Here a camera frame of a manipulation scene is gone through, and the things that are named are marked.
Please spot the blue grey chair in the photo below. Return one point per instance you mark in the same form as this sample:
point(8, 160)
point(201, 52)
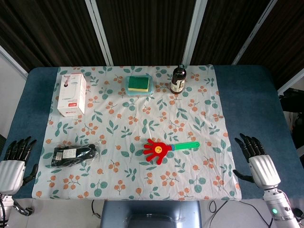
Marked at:
point(152, 215)

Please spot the floral patterned tablecloth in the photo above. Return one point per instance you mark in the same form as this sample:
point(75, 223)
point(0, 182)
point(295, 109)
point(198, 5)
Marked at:
point(142, 130)

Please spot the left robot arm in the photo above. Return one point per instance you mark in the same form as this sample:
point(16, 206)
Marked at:
point(3, 204)

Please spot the brown glass bottle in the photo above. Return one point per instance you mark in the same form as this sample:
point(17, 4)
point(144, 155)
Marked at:
point(178, 79)

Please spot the black packaged gloves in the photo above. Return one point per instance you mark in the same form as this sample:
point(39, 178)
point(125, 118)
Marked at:
point(73, 155)

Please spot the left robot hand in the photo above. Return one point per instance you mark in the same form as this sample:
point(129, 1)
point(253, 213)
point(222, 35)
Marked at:
point(12, 166)

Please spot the yellow green sponge in tray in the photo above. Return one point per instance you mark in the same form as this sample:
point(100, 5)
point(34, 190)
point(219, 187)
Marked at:
point(139, 85)

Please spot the white red product box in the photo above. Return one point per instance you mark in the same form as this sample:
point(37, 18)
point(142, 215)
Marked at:
point(71, 93)

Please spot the red hand clapper toy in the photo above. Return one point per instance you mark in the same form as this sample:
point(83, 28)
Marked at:
point(164, 149)

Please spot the blue table cover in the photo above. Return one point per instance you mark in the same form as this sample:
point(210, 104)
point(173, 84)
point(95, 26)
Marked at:
point(251, 123)

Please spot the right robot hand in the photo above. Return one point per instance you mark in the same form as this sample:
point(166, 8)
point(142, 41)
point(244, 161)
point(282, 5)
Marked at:
point(262, 166)

